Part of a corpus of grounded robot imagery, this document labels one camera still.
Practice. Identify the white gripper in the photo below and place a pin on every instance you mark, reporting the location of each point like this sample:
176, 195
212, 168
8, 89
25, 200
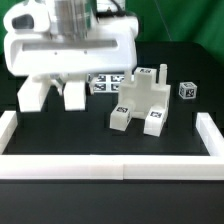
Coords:
66, 36

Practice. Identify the white left side wall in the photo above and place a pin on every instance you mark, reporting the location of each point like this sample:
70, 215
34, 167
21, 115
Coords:
8, 124

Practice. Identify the white wall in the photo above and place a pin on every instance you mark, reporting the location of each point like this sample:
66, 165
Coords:
210, 135
8, 124

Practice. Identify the white obstacle wall bar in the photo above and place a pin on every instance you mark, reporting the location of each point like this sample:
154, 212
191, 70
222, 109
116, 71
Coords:
101, 167

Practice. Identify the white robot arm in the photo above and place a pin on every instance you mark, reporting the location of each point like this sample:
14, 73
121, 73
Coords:
66, 37

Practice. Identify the white marker sheet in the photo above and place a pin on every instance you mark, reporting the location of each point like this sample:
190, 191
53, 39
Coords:
105, 83

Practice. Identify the white right side wall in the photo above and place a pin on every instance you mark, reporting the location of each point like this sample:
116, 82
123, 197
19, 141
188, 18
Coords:
210, 135

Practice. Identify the white marker cube right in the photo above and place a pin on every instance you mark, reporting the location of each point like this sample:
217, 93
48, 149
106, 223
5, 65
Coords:
187, 90

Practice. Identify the white chair seat piece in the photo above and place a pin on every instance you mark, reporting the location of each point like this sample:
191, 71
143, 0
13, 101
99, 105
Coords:
148, 89

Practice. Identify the white chair back frame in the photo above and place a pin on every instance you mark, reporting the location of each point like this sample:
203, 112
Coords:
67, 92

